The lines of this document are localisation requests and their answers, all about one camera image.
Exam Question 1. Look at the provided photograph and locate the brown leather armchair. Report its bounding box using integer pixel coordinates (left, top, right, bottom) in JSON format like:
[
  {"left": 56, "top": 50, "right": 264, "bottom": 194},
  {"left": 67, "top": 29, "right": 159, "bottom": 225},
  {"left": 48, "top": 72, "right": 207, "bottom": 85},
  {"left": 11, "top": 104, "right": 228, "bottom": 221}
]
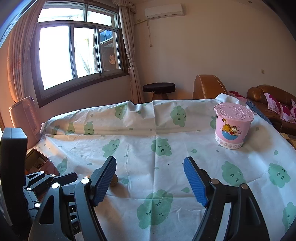
[{"left": 193, "top": 74, "right": 228, "bottom": 99}]

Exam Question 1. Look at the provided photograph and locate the pink metal tin box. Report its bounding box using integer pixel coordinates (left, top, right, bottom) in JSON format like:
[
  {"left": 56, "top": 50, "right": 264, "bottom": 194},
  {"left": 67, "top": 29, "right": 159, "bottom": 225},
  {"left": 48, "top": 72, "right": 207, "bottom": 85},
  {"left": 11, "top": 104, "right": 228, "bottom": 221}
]
[{"left": 25, "top": 149, "right": 60, "bottom": 176}]

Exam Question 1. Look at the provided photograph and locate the brown framed window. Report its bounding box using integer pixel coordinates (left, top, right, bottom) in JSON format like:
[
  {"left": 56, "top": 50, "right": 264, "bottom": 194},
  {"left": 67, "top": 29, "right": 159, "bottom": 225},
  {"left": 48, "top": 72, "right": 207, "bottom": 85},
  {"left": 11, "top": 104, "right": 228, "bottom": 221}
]
[{"left": 31, "top": 1, "right": 127, "bottom": 106}]

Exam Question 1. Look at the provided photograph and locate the right pink curtain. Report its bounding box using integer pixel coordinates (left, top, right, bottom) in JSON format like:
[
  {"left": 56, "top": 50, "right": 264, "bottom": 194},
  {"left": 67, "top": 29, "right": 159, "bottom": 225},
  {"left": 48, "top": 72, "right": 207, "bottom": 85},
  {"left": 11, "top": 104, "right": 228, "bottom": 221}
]
[{"left": 112, "top": 0, "right": 144, "bottom": 104}]

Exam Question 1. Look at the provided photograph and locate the white air conditioner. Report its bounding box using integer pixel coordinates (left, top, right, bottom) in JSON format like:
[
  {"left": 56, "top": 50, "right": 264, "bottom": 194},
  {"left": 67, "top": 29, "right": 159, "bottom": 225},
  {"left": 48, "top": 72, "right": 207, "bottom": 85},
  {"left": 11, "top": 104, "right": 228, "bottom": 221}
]
[{"left": 144, "top": 4, "right": 185, "bottom": 19}]

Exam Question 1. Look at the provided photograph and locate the pink cartoon cat cup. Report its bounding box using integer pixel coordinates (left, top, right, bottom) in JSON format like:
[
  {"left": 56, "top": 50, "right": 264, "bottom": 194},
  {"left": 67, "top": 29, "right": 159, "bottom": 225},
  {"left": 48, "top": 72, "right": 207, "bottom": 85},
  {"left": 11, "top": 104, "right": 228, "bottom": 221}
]
[{"left": 214, "top": 102, "right": 254, "bottom": 150}]

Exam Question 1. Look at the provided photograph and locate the pink electric kettle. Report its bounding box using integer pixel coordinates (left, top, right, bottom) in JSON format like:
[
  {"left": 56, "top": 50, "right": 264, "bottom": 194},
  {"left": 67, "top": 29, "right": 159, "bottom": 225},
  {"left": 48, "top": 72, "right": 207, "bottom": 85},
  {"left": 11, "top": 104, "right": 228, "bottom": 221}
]
[{"left": 9, "top": 96, "right": 42, "bottom": 149}]

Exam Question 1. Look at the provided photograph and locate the pink curtain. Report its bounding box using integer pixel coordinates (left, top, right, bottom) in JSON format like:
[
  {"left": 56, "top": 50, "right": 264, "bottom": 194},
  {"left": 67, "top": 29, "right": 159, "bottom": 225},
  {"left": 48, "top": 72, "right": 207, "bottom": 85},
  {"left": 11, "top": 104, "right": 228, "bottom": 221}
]
[
  {"left": 112, "top": 0, "right": 144, "bottom": 104},
  {"left": 8, "top": 0, "right": 46, "bottom": 102}
]

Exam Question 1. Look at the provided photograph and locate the white green cloud tablecloth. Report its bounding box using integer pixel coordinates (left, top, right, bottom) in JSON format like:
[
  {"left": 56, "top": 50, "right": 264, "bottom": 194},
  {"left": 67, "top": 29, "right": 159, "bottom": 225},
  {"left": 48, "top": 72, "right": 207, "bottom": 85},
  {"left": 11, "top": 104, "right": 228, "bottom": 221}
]
[{"left": 35, "top": 97, "right": 295, "bottom": 240}]

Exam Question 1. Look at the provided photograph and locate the pink floral cloth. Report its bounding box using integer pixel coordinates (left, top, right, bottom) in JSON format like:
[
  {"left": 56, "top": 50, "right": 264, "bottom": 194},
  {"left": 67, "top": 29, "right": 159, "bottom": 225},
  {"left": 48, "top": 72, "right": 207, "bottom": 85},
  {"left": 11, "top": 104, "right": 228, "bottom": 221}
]
[{"left": 264, "top": 93, "right": 295, "bottom": 123}]

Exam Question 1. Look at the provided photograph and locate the left pink curtain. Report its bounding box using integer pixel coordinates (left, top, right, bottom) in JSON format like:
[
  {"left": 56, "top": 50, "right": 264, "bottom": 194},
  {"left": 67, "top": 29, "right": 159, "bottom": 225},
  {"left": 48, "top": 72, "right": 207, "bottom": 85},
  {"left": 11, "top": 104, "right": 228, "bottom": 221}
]
[{"left": 8, "top": 0, "right": 46, "bottom": 102}]

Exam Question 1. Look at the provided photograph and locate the brown leather sofa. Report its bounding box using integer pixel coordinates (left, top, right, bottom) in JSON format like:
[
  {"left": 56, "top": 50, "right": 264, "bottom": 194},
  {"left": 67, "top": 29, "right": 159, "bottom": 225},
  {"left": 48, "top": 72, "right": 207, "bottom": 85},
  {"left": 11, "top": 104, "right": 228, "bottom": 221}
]
[{"left": 247, "top": 85, "right": 295, "bottom": 135}]

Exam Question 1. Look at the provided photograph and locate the small brown longan fruit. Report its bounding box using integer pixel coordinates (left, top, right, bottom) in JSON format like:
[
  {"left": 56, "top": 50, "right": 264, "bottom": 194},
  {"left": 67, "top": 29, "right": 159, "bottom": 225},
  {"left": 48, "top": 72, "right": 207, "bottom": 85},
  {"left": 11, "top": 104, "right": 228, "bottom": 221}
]
[{"left": 109, "top": 174, "right": 118, "bottom": 187}]

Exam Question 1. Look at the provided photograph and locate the black round stool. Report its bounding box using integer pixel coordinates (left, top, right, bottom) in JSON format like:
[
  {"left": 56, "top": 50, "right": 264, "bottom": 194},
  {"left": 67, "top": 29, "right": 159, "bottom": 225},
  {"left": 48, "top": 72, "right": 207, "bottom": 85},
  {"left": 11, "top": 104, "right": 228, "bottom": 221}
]
[{"left": 142, "top": 82, "right": 176, "bottom": 101}]

